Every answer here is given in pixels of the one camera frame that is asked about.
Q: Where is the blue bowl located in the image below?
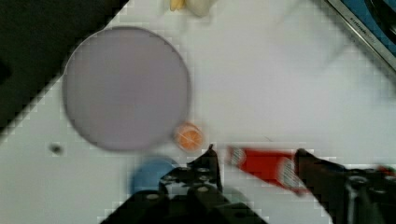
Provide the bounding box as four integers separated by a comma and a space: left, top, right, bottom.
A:
128, 157, 179, 195

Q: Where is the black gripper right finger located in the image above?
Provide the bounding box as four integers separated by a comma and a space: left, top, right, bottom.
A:
293, 148, 396, 224

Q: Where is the orange slice toy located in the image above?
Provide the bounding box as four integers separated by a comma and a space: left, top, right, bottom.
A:
174, 122, 204, 152

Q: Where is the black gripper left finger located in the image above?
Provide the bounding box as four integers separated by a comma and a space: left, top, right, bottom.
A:
159, 144, 223, 199

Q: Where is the peeled banana toy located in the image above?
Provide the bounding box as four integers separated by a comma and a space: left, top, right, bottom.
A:
169, 0, 218, 17

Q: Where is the lilac round plate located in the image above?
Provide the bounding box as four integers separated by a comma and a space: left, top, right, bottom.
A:
63, 26, 191, 151

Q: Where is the red ketchup bottle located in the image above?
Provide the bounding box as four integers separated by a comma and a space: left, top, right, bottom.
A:
226, 146, 307, 195

